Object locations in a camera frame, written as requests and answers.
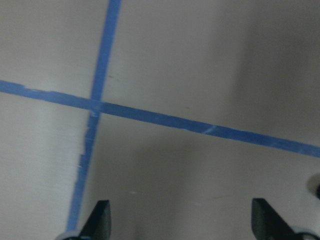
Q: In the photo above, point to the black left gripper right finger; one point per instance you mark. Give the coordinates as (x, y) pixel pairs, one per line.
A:
(267, 224)

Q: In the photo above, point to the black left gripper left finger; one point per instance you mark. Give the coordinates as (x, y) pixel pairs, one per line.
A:
(98, 225)

